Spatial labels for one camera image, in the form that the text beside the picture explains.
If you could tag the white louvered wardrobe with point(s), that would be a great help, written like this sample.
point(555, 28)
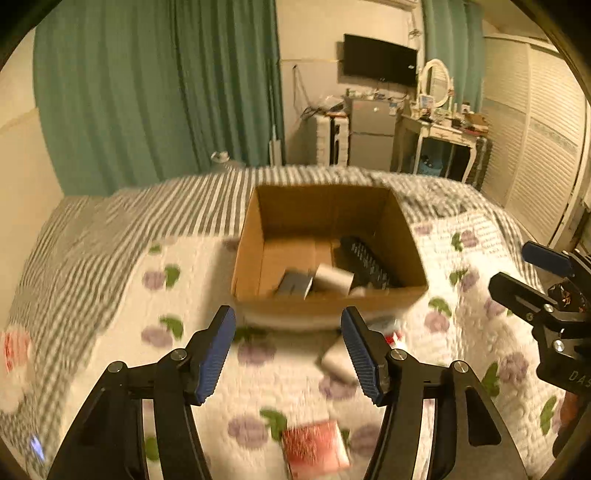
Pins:
point(535, 129)

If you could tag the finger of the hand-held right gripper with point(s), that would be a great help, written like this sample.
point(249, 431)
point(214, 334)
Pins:
point(519, 291)
point(545, 257)

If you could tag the white cylindrical container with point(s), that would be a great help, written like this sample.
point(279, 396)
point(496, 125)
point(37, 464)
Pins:
point(333, 278)

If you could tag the floral quilt bed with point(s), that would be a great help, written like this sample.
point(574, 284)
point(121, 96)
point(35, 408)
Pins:
point(115, 226)

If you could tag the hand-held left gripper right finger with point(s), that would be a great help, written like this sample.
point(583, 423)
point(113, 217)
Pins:
point(361, 357)

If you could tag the wide green curtain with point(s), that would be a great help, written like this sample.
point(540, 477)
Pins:
point(138, 92)

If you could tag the brown cardboard box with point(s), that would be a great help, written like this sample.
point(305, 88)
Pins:
point(286, 221)

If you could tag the grey small refrigerator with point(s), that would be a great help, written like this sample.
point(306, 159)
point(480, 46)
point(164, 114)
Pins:
point(371, 134)

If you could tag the white oval vanity mirror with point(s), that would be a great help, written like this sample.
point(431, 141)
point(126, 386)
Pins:
point(437, 83)

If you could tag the white floral quilt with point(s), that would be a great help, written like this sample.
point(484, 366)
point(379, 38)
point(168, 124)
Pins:
point(277, 383)

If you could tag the white small bottle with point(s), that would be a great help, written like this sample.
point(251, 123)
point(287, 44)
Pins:
point(336, 360)

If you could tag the narrow green curtain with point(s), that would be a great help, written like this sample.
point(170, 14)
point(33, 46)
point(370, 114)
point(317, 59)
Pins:
point(450, 41)

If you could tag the grey small box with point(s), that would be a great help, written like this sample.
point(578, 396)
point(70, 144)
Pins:
point(294, 284)

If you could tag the white vanity table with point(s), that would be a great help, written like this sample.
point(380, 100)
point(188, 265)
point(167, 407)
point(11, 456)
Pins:
point(434, 134)

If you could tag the black wall television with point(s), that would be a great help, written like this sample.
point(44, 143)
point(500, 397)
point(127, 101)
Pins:
point(379, 59)

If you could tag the black remote control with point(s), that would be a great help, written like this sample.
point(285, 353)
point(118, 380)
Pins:
point(369, 263)

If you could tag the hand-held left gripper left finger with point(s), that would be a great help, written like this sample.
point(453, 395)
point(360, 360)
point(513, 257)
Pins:
point(214, 357)

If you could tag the red shiny packet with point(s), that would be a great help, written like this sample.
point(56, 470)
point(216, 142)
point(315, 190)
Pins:
point(314, 445)

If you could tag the small red white packet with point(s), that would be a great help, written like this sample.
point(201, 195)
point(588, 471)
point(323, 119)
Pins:
point(390, 333)

